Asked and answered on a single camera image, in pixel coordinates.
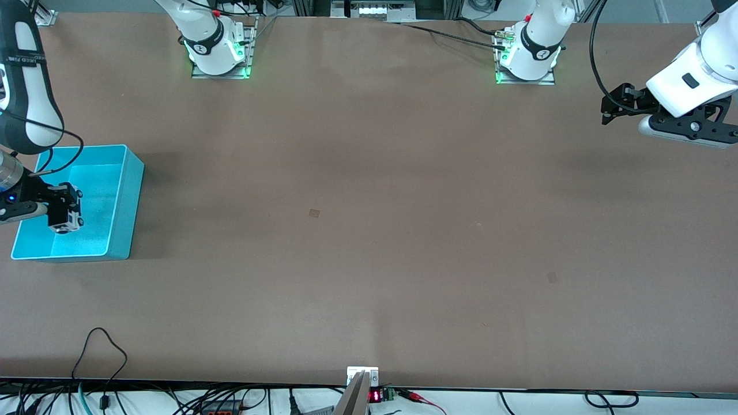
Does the white jeep toy black roof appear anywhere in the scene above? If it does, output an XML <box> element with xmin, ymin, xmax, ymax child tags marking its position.
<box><xmin>51</xmin><ymin>209</ymin><xmax>84</xmax><ymax>235</ymax></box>

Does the cyan plastic bin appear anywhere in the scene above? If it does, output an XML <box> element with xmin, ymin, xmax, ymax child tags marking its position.
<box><xmin>12</xmin><ymin>144</ymin><xmax>145</xmax><ymax>263</ymax></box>

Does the lit control box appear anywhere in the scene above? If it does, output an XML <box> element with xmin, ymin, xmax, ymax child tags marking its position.
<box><xmin>330</xmin><ymin>0</ymin><xmax>417</xmax><ymax>23</ymax></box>

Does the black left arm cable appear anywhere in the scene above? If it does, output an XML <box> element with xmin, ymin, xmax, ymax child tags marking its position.
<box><xmin>588</xmin><ymin>0</ymin><xmax>632</xmax><ymax>113</ymax></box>

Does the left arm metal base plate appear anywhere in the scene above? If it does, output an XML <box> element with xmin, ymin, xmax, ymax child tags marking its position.
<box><xmin>494</xmin><ymin>29</ymin><xmax>556</xmax><ymax>86</ymax></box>

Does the thin black looped cable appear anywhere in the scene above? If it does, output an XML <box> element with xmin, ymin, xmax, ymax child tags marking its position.
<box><xmin>72</xmin><ymin>327</ymin><xmax>129</xmax><ymax>411</ymax></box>

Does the black cable to arm base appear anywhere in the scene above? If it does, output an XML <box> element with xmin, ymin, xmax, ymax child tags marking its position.
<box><xmin>398</xmin><ymin>17</ymin><xmax>511</xmax><ymax>52</ymax></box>

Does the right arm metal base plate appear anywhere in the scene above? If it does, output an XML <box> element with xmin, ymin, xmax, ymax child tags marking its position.
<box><xmin>191</xmin><ymin>17</ymin><xmax>258</xmax><ymax>80</ymax></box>

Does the black coiled cable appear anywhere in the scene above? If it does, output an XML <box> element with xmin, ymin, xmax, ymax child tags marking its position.
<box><xmin>583</xmin><ymin>390</ymin><xmax>640</xmax><ymax>409</ymax></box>

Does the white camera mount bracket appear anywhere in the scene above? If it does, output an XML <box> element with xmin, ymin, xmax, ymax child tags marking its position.
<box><xmin>347</xmin><ymin>367</ymin><xmax>380</xmax><ymax>387</ymax></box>

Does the red clip lead cable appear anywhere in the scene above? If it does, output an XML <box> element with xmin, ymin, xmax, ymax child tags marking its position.
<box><xmin>397</xmin><ymin>389</ymin><xmax>448</xmax><ymax>415</ymax></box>

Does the grey aluminium camera bar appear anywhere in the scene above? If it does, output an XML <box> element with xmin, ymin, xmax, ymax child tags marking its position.
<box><xmin>333</xmin><ymin>372</ymin><xmax>371</xmax><ymax>415</ymax></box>

